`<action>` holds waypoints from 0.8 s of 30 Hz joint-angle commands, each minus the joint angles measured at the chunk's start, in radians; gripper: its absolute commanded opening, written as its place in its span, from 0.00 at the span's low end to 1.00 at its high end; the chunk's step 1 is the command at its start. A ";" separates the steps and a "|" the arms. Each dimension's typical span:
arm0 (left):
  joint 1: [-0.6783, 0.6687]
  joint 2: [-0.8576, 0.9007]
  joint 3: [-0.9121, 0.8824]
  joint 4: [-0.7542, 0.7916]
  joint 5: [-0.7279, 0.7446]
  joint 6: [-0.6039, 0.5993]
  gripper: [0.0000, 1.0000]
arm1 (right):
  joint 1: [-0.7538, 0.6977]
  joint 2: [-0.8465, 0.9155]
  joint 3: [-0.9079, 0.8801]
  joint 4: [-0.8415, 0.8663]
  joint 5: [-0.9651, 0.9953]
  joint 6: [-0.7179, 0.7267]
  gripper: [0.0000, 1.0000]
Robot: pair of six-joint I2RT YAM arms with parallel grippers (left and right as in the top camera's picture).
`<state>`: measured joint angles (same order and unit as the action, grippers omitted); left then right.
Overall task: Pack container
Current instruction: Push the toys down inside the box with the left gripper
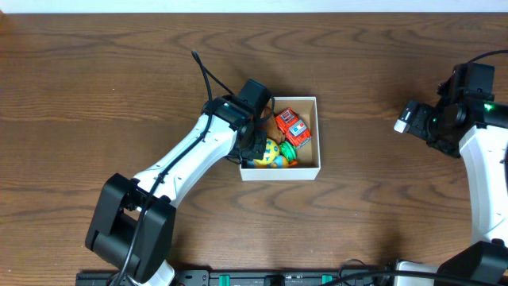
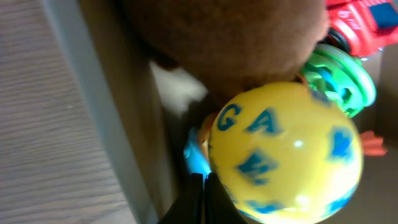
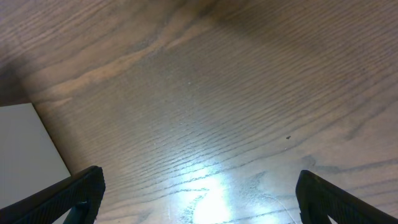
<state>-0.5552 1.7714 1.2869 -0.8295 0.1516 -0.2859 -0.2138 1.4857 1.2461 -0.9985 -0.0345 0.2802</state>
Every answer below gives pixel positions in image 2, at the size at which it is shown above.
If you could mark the red toy truck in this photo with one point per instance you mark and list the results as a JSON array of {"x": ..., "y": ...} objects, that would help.
[{"x": 361, "y": 27}]

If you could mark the white cardboard box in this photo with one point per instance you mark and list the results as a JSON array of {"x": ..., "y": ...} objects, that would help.
[{"x": 143, "y": 98}]

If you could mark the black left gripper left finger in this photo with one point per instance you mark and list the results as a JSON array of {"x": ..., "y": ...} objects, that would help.
[{"x": 186, "y": 209}]

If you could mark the brown plush toy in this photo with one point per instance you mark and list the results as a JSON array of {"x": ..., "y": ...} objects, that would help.
[{"x": 230, "y": 46}]

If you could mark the yellow letter ball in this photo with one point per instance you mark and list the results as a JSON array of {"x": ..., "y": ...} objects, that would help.
[{"x": 286, "y": 154}]

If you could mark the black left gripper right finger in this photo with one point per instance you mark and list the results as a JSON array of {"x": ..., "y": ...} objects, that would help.
[{"x": 219, "y": 209}]

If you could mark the green spinning top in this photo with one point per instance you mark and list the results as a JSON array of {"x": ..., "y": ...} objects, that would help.
[{"x": 341, "y": 78}]

